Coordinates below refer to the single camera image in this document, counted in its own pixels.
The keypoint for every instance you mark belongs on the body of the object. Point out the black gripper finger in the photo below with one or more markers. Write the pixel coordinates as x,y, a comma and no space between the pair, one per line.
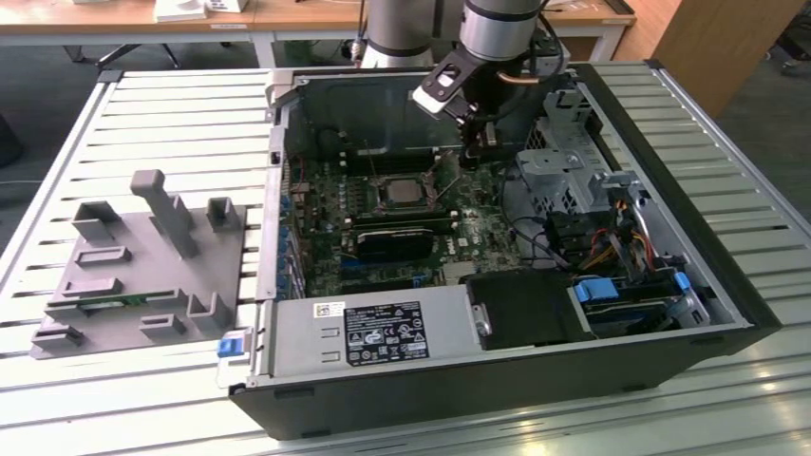
475,157

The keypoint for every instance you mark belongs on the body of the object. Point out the silver CPU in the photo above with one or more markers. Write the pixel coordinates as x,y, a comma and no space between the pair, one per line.
400,192

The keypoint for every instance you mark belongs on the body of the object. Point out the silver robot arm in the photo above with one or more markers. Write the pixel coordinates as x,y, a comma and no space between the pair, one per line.
500,33

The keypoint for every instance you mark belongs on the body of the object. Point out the CPU socket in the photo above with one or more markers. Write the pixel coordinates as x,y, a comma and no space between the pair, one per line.
377,192

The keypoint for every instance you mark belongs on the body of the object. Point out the thin metal locking lever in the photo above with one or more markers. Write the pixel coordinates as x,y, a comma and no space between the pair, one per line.
455,186

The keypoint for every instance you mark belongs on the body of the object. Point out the silver metal drive cage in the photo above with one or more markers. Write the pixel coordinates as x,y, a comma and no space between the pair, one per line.
551,161

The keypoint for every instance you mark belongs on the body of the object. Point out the black RAM slot bank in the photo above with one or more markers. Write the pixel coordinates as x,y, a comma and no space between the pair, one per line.
392,223
399,164

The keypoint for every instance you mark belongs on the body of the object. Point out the green motherboard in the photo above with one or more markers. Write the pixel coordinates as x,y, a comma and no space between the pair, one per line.
481,228

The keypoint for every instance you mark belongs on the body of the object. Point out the black graphics card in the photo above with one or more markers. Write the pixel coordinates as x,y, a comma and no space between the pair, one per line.
392,247

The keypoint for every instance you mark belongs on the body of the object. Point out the small silver heatsink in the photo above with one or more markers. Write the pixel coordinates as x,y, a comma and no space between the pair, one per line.
457,271

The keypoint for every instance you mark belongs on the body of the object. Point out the black plastic shroud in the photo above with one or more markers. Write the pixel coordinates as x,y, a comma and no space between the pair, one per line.
525,304

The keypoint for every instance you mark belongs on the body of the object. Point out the blue disk carrier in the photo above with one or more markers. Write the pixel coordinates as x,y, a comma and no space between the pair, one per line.
595,290

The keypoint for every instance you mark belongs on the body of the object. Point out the wooden cabinet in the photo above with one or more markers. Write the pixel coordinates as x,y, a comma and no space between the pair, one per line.
716,47

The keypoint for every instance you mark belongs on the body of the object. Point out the white box with blue print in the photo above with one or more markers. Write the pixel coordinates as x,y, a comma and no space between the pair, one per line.
226,5

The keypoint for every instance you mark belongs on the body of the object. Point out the silver power supply unit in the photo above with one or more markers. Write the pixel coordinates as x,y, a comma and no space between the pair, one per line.
297,332

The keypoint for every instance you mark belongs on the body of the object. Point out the black office chair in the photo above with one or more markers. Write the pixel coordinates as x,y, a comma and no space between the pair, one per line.
797,47

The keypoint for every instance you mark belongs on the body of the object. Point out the black PC case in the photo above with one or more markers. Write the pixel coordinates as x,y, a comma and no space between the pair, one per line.
507,399

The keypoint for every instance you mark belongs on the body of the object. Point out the plain white box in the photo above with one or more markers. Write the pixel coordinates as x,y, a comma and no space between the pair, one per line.
180,12

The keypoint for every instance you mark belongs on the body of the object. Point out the blue case latch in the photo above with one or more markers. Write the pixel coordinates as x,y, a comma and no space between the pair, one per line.
229,347

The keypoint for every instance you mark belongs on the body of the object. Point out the grey parts rack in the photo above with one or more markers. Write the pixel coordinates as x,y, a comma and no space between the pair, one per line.
145,266

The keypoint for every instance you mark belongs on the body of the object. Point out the green RAM stick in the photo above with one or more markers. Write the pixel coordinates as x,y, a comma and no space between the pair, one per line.
133,300

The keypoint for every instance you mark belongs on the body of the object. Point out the wooden desk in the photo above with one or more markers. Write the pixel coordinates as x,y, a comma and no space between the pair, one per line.
62,24

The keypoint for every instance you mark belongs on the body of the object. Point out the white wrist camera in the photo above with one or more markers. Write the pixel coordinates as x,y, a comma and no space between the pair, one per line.
433,100

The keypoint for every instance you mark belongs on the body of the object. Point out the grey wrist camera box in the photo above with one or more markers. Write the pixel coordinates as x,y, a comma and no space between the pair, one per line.
551,59

